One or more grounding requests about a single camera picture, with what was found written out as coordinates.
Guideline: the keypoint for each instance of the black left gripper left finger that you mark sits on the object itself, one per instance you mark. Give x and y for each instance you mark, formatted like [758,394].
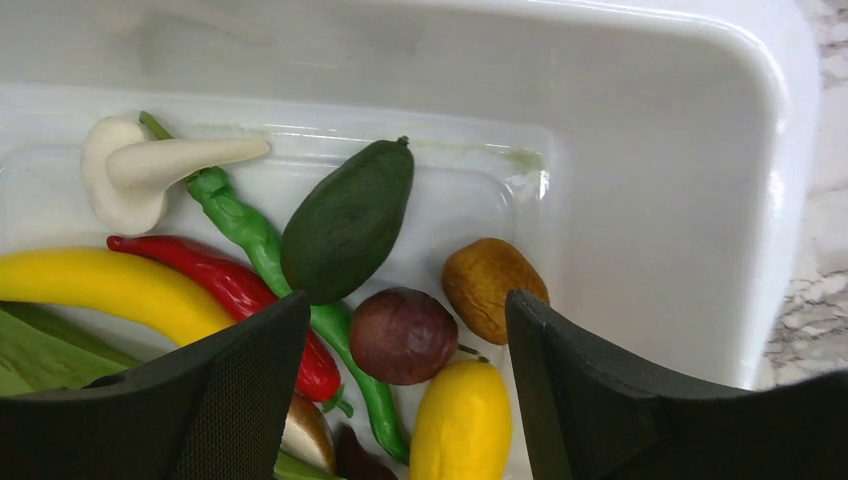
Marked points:
[214,409]

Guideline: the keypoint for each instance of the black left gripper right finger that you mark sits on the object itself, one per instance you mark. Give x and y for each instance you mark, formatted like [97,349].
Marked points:
[593,410]

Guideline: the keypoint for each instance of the brown kiwi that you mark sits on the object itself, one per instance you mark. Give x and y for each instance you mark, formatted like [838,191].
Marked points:
[476,280]

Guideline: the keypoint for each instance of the purple passion fruit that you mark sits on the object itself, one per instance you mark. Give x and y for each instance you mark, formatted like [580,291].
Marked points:
[402,336]

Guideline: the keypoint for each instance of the dark green avocado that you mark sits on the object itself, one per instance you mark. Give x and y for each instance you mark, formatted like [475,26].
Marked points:
[348,224]

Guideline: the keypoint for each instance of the red chili pepper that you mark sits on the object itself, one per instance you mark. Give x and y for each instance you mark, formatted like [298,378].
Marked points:
[241,292]

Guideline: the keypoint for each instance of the yellow mango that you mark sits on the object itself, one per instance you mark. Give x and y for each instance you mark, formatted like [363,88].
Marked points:
[463,427]

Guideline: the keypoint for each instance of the dark purple eggplant toy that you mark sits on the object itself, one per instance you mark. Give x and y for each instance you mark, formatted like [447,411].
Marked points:
[354,462]

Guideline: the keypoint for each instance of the yellow banana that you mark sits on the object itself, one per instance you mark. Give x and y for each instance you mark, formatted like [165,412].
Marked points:
[123,285]

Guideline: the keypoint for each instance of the green leaf vegetable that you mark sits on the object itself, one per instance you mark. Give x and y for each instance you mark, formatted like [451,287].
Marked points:
[41,350]

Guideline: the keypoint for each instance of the white mushroom toy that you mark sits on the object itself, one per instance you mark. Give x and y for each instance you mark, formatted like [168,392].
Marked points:
[126,174]

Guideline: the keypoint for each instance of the white plastic bin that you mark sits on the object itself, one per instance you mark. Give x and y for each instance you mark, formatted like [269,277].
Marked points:
[648,158]

